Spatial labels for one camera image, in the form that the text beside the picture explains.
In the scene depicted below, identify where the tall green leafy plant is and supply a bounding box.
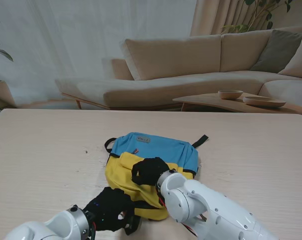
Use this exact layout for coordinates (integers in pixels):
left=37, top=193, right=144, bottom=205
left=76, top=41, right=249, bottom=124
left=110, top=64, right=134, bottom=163
left=220, top=0, right=294, bottom=35

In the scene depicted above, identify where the beige pleated curtain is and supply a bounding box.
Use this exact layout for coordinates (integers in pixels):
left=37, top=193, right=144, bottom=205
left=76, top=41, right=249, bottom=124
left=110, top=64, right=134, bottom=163
left=190, top=0, right=302, bottom=37

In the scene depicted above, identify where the green plant with long leaves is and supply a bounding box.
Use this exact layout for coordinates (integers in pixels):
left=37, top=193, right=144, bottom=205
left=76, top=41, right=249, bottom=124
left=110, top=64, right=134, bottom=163
left=0, top=14, right=14, bottom=62

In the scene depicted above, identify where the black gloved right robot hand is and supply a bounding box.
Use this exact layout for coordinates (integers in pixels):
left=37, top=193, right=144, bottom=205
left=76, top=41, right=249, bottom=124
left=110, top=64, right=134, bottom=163
left=131, top=156, right=169, bottom=186

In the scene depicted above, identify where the beige plant pot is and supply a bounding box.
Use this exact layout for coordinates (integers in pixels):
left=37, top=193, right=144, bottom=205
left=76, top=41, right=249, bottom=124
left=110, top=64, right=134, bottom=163
left=0, top=79, right=16, bottom=109

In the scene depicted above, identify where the wide shallow wooden bowl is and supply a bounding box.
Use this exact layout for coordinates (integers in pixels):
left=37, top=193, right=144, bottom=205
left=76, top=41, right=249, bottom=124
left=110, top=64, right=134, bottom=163
left=242, top=96, right=287, bottom=108

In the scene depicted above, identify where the beige corner sofa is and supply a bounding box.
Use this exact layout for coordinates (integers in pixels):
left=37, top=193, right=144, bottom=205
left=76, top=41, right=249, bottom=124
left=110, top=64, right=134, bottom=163
left=55, top=26, right=302, bottom=111

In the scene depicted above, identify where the red black right arm cable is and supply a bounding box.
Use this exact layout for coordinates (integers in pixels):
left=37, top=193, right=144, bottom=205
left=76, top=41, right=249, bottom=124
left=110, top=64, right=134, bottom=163
left=157, top=192, right=168, bottom=209

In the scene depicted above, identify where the wooden coffee table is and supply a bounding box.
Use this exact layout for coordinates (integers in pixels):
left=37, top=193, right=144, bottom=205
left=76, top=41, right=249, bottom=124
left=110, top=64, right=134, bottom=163
left=172, top=91, right=302, bottom=118

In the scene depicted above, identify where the small deep wooden bowl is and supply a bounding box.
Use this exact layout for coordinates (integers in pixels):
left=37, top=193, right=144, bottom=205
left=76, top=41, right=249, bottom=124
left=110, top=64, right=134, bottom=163
left=217, top=89, right=244, bottom=100

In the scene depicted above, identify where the white sheer curtain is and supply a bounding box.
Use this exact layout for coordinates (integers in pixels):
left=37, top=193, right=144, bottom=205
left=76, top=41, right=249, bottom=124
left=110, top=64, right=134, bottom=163
left=0, top=0, right=198, bottom=108

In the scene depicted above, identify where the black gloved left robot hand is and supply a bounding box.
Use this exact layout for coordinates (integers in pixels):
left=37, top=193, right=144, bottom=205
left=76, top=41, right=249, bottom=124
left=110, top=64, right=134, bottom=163
left=82, top=186, right=136, bottom=233

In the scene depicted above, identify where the blue and yellow school bag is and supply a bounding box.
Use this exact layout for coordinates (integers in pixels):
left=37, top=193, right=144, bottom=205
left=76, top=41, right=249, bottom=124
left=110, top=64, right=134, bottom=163
left=104, top=131, right=209, bottom=236

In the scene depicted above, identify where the grey sofa cushion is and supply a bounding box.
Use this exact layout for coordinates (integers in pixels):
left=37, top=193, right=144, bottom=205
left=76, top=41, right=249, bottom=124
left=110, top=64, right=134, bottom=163
left=249, top=29, right=302, bottom=73

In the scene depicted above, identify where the beige sofa cushion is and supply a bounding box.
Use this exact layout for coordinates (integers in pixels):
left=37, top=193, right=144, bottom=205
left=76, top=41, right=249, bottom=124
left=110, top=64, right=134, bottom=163
left=278, top=35, right=302, bottom=81

